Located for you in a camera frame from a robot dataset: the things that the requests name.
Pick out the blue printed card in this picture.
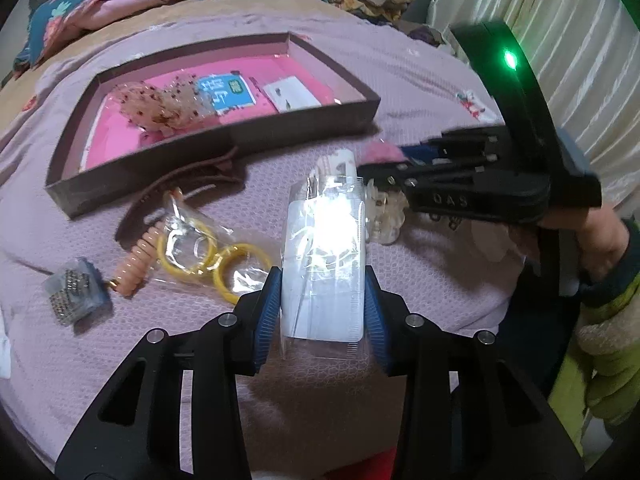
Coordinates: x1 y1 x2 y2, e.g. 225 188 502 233
195 72 256 113

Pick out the purple strawberry print blanket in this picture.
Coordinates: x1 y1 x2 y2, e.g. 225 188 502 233
0 7 551 480

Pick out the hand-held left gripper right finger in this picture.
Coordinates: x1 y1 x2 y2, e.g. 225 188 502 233
365 265 586 480

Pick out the small white packet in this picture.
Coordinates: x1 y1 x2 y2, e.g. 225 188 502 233
262 77 323 110

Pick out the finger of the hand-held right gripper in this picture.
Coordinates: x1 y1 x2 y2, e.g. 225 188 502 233
357 157 506 188
400 127 511 163

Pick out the brown banana hair clip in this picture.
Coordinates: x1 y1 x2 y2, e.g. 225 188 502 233
117 152 246 241

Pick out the person's right forearm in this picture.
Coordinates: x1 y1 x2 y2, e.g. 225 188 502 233
550 225 640 431

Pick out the peach spiral hair tie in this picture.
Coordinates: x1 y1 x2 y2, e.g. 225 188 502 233
109 227 166 298

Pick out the cream curtain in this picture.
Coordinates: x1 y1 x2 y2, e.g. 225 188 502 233
415 0 640 186

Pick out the person's right hand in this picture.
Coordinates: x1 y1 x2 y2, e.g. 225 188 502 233
542 205 631 281

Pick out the white hair clip clear packet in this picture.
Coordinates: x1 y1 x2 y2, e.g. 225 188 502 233
280 147 373 361

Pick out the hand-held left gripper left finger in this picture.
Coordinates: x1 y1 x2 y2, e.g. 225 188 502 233
55 267 283 480

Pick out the pink fluffy hair accessory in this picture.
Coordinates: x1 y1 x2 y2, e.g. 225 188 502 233
362 140 406 163

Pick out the floral pink and blue quilt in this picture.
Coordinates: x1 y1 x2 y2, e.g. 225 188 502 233
12 0 201 73

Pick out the bag of yellow rings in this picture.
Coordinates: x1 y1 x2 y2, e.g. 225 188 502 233
150 190 273 306

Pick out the brown cardboard tray pink lining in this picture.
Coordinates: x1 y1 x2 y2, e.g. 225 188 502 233
45 31 381 219

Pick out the pale beaded hair scrunchie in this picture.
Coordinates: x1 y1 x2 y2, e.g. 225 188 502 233
117 77 221 133

